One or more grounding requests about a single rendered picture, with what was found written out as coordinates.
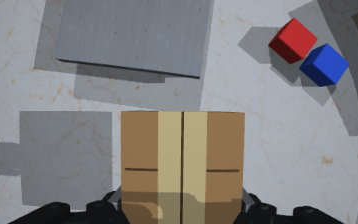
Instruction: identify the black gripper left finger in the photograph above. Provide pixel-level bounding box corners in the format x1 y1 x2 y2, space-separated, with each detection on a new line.
8 185 130 224

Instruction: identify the grey metal lid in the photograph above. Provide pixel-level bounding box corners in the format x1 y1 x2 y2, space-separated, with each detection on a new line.
54 0 211 79

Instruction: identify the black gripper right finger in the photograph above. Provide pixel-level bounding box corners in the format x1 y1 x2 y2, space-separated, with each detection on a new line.
233 188 344 224

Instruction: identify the blue block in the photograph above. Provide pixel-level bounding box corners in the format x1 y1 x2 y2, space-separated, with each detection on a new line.
299 43 349 87

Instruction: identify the red block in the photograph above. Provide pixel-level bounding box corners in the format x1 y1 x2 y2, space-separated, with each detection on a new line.
268 18 318 64

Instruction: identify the brown cardboard box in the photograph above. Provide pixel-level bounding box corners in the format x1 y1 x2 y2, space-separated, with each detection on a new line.
121 111 245 224

